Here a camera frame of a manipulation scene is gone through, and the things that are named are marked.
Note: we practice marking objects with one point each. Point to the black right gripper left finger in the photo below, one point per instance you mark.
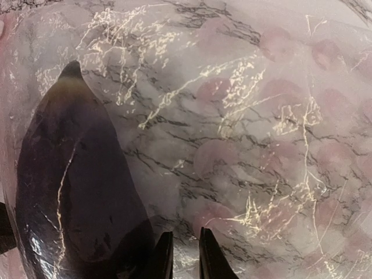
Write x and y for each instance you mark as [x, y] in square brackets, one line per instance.
[160, 264]

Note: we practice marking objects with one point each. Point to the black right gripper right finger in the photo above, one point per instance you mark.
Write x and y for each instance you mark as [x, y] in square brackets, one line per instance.
[212, 261]

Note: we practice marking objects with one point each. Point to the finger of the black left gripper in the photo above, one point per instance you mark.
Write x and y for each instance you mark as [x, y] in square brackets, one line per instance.
[7, 238]

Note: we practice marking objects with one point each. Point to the clear zip top bag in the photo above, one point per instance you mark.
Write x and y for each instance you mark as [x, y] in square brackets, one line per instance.
[250, 118]

